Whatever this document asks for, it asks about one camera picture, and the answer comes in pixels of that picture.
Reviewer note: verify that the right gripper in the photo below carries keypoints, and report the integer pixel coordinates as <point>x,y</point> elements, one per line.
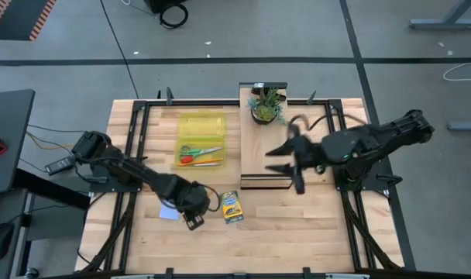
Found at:
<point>309,155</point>

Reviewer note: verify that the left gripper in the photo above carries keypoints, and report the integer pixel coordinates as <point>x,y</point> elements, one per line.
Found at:
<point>189,197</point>

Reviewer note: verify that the pale blue sticky note pad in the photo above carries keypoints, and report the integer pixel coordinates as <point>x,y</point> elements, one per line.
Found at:
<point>167,213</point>

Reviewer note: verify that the silver purple pen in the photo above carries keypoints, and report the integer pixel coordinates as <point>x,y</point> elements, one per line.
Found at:
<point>208,165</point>

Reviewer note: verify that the orange pencil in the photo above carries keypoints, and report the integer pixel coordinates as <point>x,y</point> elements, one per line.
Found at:
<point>204,161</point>

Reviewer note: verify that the green yellow crayon box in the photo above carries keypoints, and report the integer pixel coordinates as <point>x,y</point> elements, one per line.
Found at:
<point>232,207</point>

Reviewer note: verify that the yellow transparent pencil case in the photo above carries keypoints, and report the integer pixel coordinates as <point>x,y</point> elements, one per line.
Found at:
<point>200,124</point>

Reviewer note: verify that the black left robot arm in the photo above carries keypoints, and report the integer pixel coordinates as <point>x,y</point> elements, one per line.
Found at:
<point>135,170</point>

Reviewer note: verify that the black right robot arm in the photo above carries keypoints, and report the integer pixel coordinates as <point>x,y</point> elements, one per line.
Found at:
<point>375,143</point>

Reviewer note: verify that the potted succulent plant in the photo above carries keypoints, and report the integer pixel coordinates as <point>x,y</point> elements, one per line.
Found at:
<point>264,112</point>

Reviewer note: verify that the black table clamp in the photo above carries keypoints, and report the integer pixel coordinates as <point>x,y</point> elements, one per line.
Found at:
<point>311,98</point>
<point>169,97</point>

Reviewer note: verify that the black webcam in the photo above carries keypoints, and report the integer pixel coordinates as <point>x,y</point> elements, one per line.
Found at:
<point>260,88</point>

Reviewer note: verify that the black power adapter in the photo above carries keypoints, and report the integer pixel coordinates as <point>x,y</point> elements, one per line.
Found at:
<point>59,165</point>

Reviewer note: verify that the grey floor bar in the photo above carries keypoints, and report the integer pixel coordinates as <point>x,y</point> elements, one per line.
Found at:
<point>466,126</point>

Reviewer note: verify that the black box on floor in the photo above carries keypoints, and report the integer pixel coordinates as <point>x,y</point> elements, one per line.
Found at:
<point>156,4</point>

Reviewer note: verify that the grey side desk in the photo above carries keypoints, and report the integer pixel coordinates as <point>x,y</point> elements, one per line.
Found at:
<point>11,116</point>

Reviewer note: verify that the grey table leg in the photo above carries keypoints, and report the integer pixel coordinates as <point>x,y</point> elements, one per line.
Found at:
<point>433,24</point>

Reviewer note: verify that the black mat striped edges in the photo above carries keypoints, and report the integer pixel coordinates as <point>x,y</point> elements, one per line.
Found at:
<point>18,19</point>

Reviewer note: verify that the wooden shelf riser black frame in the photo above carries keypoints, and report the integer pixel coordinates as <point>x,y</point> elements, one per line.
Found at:
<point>258,155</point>

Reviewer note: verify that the black metal table frame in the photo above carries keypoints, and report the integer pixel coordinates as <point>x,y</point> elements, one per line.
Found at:
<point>235,102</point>

